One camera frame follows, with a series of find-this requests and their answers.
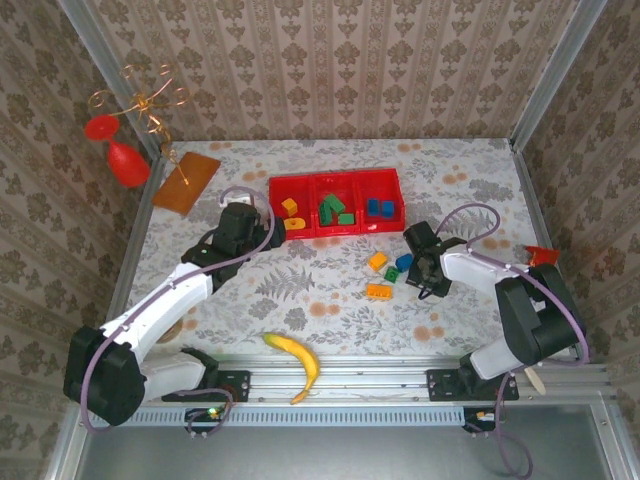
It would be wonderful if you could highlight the red plastic goblet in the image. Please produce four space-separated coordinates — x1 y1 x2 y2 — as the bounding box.
83 113 152 189

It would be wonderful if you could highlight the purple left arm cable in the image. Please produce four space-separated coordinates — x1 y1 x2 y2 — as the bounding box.
78 185 275 441

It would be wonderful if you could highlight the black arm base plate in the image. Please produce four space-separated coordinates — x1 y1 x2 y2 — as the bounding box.
426 368 520 401
162 370 251 402

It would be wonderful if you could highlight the red three-compartment bin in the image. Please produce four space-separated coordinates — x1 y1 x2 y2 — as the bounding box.
268 168 405 242

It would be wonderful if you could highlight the aluminium crosswise frame rail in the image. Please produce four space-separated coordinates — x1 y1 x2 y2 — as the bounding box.
72 355 614 404

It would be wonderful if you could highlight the gold wire stand wooden base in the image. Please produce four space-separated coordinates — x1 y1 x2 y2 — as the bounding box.
88 63 222 216

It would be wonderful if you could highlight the red plastic packet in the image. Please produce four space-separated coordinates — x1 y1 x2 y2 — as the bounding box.
523 244 561 269

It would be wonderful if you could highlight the small black controller board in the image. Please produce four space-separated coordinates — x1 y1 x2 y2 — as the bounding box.
463 407 506 434
185 407 226 434

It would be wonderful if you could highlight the white slotted cable duct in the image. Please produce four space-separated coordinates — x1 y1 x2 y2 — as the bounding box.
134 405 466 427

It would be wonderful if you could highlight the aluminium table side rail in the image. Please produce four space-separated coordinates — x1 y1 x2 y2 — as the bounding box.
509 139 591 364
99 157 169 351

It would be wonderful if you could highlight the gold wire ornament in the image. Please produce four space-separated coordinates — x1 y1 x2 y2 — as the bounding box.
57 0 174 161

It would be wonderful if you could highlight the aluminium frame post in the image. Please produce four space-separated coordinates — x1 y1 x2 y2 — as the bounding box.
509 0 609 151

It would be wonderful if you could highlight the yellow banana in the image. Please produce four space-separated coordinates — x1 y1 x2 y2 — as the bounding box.
263 332 321 406

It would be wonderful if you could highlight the grey metal panel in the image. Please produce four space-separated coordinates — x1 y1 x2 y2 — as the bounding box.
44 402 640 480

